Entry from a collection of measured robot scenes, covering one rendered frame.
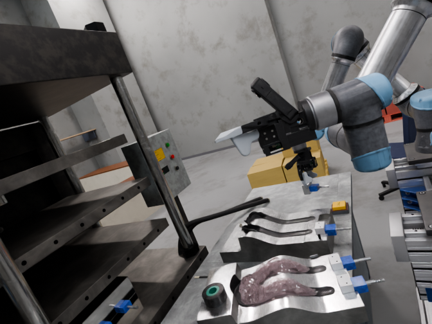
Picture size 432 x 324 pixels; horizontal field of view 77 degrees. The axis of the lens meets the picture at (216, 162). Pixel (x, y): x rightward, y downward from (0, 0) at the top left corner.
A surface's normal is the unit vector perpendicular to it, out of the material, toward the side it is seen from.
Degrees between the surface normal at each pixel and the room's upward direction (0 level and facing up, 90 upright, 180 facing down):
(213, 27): 90
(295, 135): 82
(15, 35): 90
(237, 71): 90
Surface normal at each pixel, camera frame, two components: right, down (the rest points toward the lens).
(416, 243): -0.47, 0.36
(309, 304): 0.13, -0.95
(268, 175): -0.28, 0.31
